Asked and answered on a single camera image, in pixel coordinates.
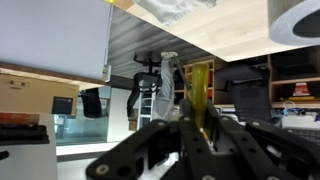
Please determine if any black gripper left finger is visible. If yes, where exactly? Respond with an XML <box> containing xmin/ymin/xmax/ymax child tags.
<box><xmin>178</xmin><ymin>100</ymin><xmax>217</xmax><ymax>180</ymax></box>

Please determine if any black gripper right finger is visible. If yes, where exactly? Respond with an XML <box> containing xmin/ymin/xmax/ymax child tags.
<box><xmin>205</xmin><ymin>102</ymin><xmax>290</xmax><ymax>180</ymax></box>

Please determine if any person in grey clothes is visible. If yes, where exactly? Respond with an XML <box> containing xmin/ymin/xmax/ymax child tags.
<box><xmin>152</xmin><ymin>51</ymin><xmax>178</xmax><ymax>121</ymax></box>

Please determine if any black office chair near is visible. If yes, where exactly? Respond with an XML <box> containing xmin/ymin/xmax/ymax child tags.
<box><xmin>215</xmin><ymin>65</ymin><xmax>272</xmax><ymax>122</ymax></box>

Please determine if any black office chair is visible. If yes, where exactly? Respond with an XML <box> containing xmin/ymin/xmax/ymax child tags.
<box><xmin>215</xmin><ymin>65</ymin><xmax>272</xmax><ymax>122</ymax></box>
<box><xmin>127</xmin><ymin>52</ymin><xmax>162</xmax><ymax>119</ymax></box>

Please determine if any black office chair far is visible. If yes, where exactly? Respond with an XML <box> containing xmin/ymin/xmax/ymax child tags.
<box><xmin>127</xmin><ymin>52</ymin><xmax>162</xmax><ymax>119</ymax></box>

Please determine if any wooden shelving workbench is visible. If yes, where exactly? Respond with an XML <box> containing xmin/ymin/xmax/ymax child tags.
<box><xmin>173</xmin><ymin>46</ymin><xmax>320</xmax><ymax>109</ymax></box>

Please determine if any grey metal cylinder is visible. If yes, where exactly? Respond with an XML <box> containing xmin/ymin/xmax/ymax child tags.
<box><xmin>267</xmin><ymin>0</ymin><xmax>320</xmax><ymax>46</ymax></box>

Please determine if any white crumpled cloth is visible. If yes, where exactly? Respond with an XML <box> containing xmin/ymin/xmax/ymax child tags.
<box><xmin>133</xmin><ymin>0</ymin><xmax>218</xmax><ymax>26</ymax></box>

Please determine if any cardboard box with dark panel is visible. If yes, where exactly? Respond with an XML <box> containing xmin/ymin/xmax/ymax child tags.
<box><xmin>0</xmin><ymin>74</ymin><xmax>79</xmax><ymax>115</ymax></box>

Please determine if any yellow T-handle hex key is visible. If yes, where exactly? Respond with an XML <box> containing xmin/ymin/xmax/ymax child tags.
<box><xmin>191</xmin><ymin>64</ymin><xmax>209</xmax><ymax>129</ymax></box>

